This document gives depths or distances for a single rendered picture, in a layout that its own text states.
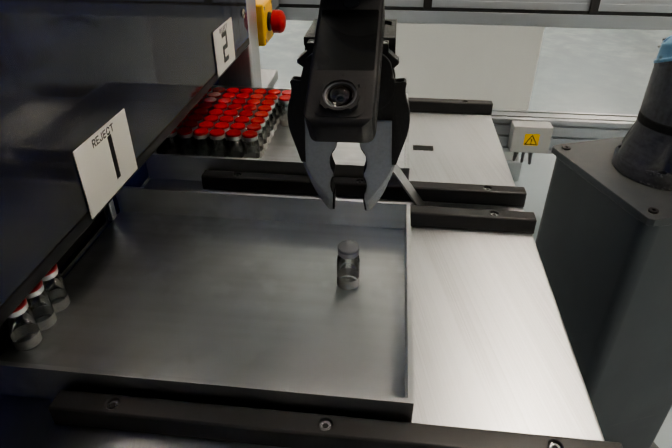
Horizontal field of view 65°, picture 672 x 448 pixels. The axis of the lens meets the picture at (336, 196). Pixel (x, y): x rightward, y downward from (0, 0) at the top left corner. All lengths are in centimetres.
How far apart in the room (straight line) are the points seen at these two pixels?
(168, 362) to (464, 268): 30
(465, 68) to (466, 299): 187
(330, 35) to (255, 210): 29
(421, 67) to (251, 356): 197
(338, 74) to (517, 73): 205
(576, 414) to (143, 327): 36
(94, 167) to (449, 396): 33
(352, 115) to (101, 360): 30
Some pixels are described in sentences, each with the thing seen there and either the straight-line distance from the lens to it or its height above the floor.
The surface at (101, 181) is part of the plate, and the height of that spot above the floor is 101.
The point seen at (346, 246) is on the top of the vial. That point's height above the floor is 93.
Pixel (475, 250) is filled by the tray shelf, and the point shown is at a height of 88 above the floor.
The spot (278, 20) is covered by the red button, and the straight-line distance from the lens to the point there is 99.
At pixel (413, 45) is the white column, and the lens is 230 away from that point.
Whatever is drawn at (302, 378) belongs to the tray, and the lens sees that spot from 45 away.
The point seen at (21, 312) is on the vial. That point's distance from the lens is 51.
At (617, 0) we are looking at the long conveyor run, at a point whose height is 92.
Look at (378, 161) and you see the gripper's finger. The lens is 44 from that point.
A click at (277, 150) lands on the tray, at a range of 78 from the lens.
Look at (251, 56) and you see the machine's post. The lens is 92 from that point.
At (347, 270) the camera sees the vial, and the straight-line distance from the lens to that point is 50.
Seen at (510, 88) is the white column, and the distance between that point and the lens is 241.
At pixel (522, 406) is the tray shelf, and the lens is 46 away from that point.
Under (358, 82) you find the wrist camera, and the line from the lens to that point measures 35.
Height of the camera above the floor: 123
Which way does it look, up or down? 32 degrees down
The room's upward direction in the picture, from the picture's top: straight up
